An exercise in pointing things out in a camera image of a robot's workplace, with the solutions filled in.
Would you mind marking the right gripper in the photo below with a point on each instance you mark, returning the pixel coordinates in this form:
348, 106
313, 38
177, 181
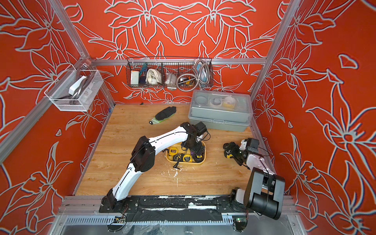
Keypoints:
234, 151

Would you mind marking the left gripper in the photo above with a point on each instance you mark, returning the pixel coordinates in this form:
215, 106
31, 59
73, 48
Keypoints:
198, 149

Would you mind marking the yellow black 3m tape measure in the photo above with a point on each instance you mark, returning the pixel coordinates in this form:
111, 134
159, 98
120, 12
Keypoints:
178, 158

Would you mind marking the small yellow deli tape measure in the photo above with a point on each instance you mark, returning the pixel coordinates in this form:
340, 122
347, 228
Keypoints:
187, 158

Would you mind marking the black deli tape measure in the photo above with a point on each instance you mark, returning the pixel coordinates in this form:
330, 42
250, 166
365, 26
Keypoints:
198, 158

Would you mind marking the round yellow tape measure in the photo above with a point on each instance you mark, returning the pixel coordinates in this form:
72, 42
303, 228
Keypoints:
174, 150

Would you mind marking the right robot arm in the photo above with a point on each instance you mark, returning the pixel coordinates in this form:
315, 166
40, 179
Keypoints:
264, 193

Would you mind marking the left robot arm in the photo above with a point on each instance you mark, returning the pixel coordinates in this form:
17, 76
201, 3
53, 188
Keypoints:
143, 156

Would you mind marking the grey plastic storage box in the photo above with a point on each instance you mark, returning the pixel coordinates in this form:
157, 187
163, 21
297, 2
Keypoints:
221, 111

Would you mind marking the yellow plastic tray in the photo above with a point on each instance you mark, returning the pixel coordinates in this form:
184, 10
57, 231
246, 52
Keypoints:
185, 151

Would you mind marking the white cloth in basket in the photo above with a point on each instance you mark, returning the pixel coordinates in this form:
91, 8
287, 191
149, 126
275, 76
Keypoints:
153, 77

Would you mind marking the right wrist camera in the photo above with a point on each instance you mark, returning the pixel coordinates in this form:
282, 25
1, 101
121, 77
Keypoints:
250, 145

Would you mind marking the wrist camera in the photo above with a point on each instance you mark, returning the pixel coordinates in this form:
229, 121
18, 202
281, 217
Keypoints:
250, 145
200, 129

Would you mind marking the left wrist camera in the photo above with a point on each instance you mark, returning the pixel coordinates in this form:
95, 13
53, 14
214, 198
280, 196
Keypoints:
200, 129

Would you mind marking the black wire wall basket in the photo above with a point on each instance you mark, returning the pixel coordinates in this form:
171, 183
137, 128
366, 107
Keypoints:
178, 73

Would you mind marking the white mesh wall basket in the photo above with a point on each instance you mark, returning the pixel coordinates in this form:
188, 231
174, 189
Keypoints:
75, 91

